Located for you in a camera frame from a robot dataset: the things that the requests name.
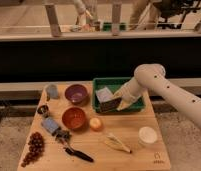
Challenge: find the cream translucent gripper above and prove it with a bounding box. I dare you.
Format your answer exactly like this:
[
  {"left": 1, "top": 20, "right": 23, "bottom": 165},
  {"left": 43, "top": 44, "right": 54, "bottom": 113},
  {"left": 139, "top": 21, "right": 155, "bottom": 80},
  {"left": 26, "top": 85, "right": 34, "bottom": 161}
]
[{"left": 113, "top": 87, "right": 141, "bottom": 111}]

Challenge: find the black rectangular eraser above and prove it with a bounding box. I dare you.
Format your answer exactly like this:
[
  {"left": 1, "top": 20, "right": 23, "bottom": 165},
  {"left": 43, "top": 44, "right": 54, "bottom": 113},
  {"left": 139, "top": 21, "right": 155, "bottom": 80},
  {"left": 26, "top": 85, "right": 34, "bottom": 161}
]
[{"left": 100, "top": 98, "right": 121, "bottom": 112}]

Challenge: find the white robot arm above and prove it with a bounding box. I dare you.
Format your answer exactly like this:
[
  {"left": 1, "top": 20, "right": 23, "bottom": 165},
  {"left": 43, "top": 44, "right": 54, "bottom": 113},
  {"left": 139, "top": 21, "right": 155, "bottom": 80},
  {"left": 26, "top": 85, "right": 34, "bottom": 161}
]
[{"left": 114, "top": 64, "right": 201, "bottom": 130}]

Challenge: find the green plastic tray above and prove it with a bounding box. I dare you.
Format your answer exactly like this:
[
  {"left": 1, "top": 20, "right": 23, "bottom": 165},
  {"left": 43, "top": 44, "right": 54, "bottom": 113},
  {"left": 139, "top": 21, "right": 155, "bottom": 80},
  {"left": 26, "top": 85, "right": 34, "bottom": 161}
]
[{"left": 91, "top": 76, "right": 146, "bottom": 114}]

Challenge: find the orange round fruit toy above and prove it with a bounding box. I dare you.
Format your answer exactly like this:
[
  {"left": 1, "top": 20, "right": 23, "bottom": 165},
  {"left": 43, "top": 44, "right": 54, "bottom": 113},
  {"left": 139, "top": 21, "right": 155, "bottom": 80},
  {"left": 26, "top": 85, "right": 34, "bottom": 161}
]
[{"left": 89, "top": 117, "right": 102, "bottom": 131}]

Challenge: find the purple bowl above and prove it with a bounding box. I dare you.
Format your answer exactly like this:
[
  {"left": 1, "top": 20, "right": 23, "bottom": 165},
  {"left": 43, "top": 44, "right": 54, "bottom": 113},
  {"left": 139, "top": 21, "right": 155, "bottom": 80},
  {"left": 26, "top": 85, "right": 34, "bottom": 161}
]
[{"left": 65, "top": 84, "right": 88, "bottom": 104}]

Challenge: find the orange bowl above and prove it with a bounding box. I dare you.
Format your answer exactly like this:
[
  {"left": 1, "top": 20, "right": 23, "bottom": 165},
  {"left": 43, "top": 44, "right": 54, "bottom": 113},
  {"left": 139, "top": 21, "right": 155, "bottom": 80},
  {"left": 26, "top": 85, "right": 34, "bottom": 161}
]
[{"left": 62, "top": 107, "right": 87, "bottom": 130}]

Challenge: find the small green background box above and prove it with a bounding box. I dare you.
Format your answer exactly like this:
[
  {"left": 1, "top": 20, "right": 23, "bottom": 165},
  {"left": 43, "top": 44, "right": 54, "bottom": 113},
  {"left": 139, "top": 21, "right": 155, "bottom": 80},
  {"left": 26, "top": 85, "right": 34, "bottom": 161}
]
[{"left": 102, "top": 22, "right": 127, "bottom": 32}]

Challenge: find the light blue cup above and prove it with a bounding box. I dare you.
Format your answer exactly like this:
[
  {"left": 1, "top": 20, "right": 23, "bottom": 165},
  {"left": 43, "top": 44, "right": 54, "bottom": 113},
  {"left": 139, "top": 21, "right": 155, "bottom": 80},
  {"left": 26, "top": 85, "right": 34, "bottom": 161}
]
[{"left": 45, "top": 84, "right": 59, "bottom": 99}]

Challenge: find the grey crumpled small object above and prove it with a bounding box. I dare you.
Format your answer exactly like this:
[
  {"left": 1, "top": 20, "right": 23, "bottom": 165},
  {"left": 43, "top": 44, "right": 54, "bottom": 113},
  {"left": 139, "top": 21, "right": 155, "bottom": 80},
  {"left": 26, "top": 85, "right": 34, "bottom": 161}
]
[{"left": 55, "top": 130, "right": 71, "bottom": 143}]

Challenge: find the blue rectangular sponge block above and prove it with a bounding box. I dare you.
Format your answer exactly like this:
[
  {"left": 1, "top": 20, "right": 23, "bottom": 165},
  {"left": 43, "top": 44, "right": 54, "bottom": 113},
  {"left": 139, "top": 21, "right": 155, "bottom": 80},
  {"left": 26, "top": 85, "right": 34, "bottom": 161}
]
[{"left": 41, "top": 117, "right": 60, "bottom": 135}]

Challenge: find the black office chair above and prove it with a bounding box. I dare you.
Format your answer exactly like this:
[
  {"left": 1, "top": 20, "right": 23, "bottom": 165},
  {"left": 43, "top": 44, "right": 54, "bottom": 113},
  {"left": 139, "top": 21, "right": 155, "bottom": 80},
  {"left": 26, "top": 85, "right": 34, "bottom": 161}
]
[{"left": 153, "top": 0, "right": 201, "bottom": 29}]

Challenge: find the small dark metal cup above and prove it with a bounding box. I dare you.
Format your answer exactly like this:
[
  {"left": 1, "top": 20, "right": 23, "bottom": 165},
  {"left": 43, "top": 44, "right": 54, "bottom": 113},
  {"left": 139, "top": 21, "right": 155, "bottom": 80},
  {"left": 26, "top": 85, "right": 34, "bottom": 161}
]
[{"left": 37, "top": 105, "right": 49, "bottom": 118}]

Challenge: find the dark grape bunch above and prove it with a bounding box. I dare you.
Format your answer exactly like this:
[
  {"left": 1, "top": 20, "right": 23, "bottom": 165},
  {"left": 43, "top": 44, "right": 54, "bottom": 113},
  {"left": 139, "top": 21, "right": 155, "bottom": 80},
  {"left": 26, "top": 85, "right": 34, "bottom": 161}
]
[{"left": 21, "top": 132, "right": 44, "bottom": 167}]

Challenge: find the black handled spatula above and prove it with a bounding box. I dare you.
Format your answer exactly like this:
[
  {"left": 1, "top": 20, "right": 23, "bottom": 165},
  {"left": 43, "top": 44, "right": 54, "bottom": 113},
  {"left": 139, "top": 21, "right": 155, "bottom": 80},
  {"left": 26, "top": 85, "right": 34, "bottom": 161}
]
[{"left": 64, "top": 147, "right": 94, "bottom": 162}]

